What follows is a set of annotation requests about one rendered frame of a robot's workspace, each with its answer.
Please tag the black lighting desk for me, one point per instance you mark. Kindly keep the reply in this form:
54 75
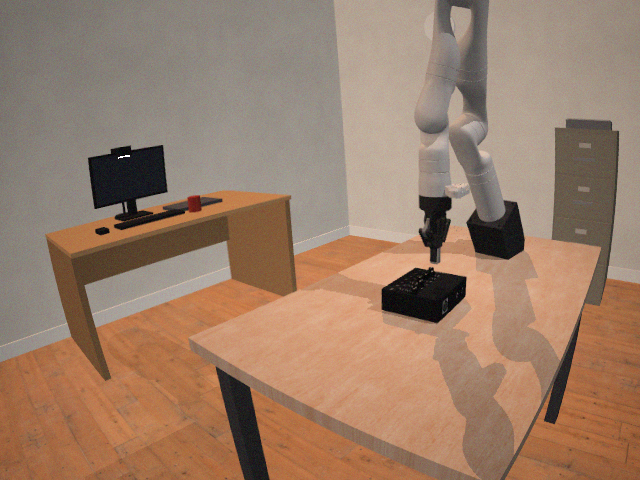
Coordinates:
437 294

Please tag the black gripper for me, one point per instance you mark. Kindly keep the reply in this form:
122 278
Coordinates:
435 221

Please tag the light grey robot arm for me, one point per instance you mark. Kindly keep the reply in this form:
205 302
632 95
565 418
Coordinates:
471 128

